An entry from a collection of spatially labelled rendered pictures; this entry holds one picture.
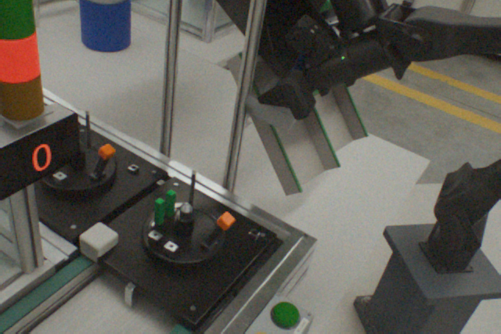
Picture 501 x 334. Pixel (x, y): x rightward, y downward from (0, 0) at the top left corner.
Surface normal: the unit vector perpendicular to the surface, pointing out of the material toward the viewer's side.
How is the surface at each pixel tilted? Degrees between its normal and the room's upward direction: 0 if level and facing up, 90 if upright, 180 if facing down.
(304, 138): 45
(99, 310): 0
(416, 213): 0
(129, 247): 0
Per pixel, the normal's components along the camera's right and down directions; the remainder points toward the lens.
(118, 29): 0.61, 0.54
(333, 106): 0.61, -0.22
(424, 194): 0.15, -0.80
